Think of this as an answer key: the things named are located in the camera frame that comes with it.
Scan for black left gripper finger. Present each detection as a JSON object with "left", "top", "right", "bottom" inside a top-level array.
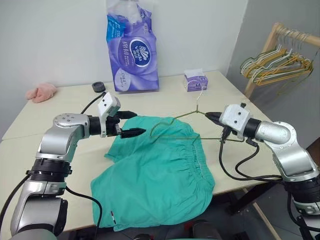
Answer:
[
  {"left": 117, "top": 110, "right": 138, "bottom": 120},
  {"left": 120, "top": 127, "right": 147, "bottom": 139}
]

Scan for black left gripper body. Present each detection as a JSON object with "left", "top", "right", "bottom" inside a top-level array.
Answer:
[{"left": 105, "top": 115, "right": 124, "bottom": 138}]

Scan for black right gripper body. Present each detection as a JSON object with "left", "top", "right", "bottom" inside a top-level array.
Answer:
[{"left": 216, "top": 112, "right": 238, "bottom": 138}]

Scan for olive wire hanger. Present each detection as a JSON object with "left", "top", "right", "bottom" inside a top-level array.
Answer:
[{"left": 149, "top": 87, "right": 248, "bottom": 144}]

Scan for green shorts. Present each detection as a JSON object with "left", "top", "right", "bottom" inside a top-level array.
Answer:
[{"left": 90, "top": 116, "right": 216, "bottom": 232}]

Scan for small purple tissue pack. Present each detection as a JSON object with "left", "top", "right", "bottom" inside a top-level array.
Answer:
[{"left": 183, "top": 67, "right": 209, "bottom": 93}]

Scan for black round cap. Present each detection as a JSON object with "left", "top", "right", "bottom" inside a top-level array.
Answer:
[{"left": 91, "top": 81, "right": 107, "bottom": 93}]

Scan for large purple tissue bag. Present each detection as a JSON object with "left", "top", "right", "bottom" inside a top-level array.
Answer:
[{"left": 105, "top": 0, "right": 160, "bottom": 93}]

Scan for pink cloth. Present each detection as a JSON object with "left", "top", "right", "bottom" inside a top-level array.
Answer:
[{"left": 25, "top": 81, "right": 57, "bottom": 104}]

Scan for wooden clothes rack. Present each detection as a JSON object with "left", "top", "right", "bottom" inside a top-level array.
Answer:
[{"left": 244, "top": 22, "right": 320, "bottom": 99}]

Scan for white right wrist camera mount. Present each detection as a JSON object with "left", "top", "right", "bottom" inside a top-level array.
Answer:
[{"left": 219, "top": 103, "right": 251, "bottom": 139}]

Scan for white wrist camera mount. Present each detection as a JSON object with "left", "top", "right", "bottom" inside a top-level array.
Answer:
[
  {"left": 96, "top": 91, "right": 122, "bottom": 138},
  {"left": 219, "top": 103, "right": 251, "bottom": 139}
]

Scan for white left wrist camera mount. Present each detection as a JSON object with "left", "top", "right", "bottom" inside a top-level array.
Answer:
[{"left": 96, "top": 91, "right": 122, "bottom": 138}]

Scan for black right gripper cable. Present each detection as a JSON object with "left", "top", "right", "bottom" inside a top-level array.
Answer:
[{"left": 218, "top": 126, "right": 285, "bottom": 182}]

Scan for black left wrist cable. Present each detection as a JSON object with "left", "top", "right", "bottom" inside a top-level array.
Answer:
[{"left": 80, "top": 92, "right": 106, "bottom": 115}]

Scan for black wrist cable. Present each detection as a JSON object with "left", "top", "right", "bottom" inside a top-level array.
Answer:
[
  {"left": 80, "top": 92, "right": 106, "bottom": 115},
  {"left": 234, "top": 138, "right": 286, "bottom": 180}
]

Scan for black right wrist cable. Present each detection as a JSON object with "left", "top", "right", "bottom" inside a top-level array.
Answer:
[{"left": 234, "top": 138, "right": 286, "bottom": 180}]

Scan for white wire hanger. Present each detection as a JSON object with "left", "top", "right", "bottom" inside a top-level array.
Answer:
[{"left": 239, "top": 46, "right": 294, "bottom": 81}]

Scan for black table frame bar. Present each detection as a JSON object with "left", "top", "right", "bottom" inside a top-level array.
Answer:
[{"left": 226, "top": 181, "right": 285, "bottom": 216}]

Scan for black left elbow cable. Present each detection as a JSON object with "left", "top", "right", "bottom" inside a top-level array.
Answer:
[{"left": 65, "top": 186, "right": 104, "bottom": 235}]

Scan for bunch of wire hangers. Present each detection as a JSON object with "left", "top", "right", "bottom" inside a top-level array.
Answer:
[{"left": 242, "top": 47, "right": 314, "bottom": 86}]

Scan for green wire hanger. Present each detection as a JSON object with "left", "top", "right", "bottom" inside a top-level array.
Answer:
[{"left": 274, "top": 51, "right": 315, "bottom": 96}]

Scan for black left shoulder cable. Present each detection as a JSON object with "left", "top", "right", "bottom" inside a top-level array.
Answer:
[{"left": 0, "top": 174, "right": 30, "bottom": 221}]

